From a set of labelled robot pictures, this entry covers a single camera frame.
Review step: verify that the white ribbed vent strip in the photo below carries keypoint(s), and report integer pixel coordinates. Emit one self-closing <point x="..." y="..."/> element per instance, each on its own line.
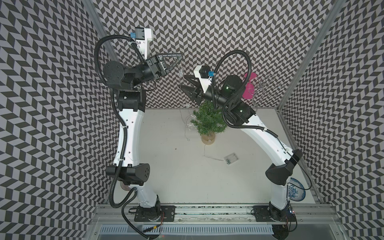
<point x="193" y="230"/>

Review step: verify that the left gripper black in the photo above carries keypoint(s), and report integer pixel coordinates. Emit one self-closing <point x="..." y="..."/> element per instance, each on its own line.
<point x="157" y="66"/>

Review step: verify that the blue white patterned plate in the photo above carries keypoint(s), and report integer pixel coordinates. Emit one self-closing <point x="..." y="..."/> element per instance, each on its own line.
<point x="296" y="190"/>

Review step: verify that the pink ribbed glass plate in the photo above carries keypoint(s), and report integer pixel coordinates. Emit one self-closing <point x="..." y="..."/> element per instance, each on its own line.
<point x="125" y="187"/>

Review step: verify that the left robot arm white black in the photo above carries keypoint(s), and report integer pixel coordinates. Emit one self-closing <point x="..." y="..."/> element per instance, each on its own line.
<point x="127" y="167"/>

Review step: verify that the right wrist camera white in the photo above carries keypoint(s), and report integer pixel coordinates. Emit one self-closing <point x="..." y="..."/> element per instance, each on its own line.
<point x="202" y="73"/>

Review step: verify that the corner metal post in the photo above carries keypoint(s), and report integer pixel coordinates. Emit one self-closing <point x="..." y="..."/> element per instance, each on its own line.
<point x="321" y="35"/>
<point x="102" y="30"/>

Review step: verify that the aluminium front rail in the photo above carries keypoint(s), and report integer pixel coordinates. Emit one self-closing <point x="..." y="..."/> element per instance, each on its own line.
<point x="226" y="214"/>

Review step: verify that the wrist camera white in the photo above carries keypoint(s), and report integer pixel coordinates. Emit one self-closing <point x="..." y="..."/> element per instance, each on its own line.
<point x="202" y="73"/>
<point x="143" y="37"/>

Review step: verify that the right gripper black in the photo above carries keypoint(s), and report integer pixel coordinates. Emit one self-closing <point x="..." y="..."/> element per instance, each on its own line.
<point x="195" y="91"/>

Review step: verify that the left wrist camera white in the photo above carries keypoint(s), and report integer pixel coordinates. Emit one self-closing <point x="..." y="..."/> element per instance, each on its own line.
<point x="143" y="37"/>

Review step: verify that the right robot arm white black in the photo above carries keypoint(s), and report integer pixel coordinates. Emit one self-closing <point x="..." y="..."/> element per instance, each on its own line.
<point x="239" y="115"/>

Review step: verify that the left corner metal post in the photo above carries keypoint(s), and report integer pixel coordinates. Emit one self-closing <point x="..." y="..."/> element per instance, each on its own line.
<point x="102" y="30"/>

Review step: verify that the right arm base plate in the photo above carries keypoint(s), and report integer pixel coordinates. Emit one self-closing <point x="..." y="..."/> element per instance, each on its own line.
<point x="266" y="213"/>

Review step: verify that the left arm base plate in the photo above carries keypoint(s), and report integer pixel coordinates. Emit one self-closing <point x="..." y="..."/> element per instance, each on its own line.
<point x="165" y="213"/>

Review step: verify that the right corner metal post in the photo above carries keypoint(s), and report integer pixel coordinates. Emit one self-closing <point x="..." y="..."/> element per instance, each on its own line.
<point x="321" y="35"/>

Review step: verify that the small green christmas tree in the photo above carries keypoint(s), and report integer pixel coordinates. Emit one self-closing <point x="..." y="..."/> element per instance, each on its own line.
<point x="208" y="122"/>

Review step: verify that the pink plastic wine glass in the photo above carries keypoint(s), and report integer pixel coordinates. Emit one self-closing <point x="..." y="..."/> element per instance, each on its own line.
<point x="250" y="88"/>

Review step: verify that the clear battery box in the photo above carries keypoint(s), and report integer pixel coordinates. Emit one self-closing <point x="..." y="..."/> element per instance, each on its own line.
<point x="231" y="158"/>

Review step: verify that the chrome wire glass rack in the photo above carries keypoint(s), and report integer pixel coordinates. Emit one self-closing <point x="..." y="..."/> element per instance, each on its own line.
<point x="266" y="87"/>

